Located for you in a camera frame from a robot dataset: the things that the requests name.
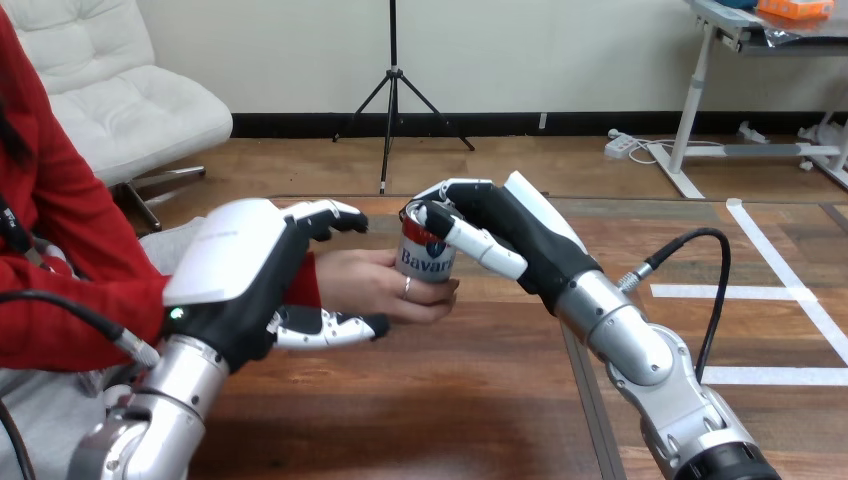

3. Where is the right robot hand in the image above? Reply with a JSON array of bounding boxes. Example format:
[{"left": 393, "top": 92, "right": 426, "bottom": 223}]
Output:
[{"left": 404, "top": 170, "right": 603, "bottom": 317}]

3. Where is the person's hand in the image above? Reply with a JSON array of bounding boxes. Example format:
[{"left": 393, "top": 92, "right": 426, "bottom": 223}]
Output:
[{"left": 313, "top": 248, "right": 460, "bottom": 326}]

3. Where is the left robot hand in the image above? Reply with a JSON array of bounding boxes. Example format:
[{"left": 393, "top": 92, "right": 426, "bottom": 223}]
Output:
[{"left": 161, "top": 197, "right": 391, "bottom": 374}]

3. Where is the red and white drink can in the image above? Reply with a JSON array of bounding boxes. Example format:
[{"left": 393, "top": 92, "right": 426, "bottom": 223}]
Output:
[{"left": 394, "top": 200, "right": 460, "bottom": 285}]

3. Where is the person's forearm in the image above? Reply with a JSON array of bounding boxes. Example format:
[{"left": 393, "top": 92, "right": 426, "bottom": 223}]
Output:
[{"left": 0, "top": 252, "right": 322, "bottom": 372}]

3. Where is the person's body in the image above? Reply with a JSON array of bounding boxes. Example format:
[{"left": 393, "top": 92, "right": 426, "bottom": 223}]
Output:
[{"left": 0, "top": 7, "right": 207, "bottom": 480}]

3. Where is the white power strip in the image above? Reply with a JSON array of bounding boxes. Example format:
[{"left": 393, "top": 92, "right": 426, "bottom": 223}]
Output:
[{"left": 603, "top": 129, "right": 639, "bottom": 160}]

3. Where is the black tripod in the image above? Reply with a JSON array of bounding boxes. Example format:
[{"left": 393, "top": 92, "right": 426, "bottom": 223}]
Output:
[{"left": 331, "top": 0, "right": 476, "bottom": 196}]

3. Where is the white cushioned chair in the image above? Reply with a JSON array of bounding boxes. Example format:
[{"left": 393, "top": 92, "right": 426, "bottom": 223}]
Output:
[{"left": 0, "top": 0, "right": 234, "bottom": 233}]

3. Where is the white desk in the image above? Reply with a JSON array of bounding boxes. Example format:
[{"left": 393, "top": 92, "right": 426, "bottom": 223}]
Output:
[{"left": 646, "top": 0, "right": 848, "bottom": 201}]

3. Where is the orange thing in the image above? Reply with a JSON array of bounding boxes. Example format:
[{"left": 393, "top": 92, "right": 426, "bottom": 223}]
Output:
[{"left": 757, "top": 0, "right": 837, "bottom": 21}]

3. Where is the tangle of cables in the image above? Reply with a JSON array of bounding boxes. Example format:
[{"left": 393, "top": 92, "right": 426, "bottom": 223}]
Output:
[{"left": 627, "top": 137, "right": 726, "bottom": 166}]

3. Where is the black cable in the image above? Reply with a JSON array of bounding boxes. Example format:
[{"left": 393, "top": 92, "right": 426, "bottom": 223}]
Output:
[
  {"left": 617, "top": 227, "right": 733, "bottom": 385},
  {"left": 0, "top": 290, "right": 162, "bottom": 480}
]

